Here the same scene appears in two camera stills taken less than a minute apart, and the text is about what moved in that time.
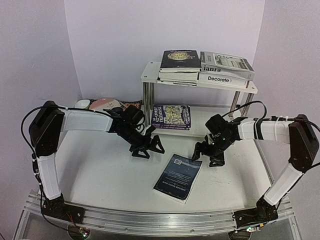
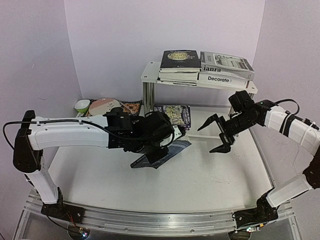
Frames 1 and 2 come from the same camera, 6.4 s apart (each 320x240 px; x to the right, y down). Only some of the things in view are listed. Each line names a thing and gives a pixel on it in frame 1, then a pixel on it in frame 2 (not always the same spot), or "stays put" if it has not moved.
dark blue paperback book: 178,178 to 176,146
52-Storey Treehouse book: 172,117 stays put
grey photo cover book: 221,63 stays put
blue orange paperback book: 178,76 stays put
